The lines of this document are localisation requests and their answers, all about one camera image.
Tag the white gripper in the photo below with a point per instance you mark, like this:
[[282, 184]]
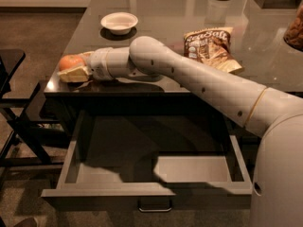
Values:
[[98, 63]]

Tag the orange fruit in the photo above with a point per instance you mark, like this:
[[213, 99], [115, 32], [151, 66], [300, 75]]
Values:
[[70, 61]]

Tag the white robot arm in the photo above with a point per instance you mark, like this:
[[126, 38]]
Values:
[[274, 116]]

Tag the open grey top drawer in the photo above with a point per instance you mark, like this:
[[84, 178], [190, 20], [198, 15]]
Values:
[[115, 161]]

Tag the white paper bowl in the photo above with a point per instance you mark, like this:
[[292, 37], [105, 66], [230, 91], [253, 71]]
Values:
[[119, 23]]

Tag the dark wooden chair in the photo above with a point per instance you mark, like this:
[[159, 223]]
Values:
[[30, 118]]

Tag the sea salt chip bag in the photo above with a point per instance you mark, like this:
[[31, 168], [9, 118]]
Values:
[[211, 46]]

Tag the jar of nuts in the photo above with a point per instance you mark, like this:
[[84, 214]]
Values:
[[294, 34]]

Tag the metal drawer handle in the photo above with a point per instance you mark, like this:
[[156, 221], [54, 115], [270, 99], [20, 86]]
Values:
[[154, 206]]

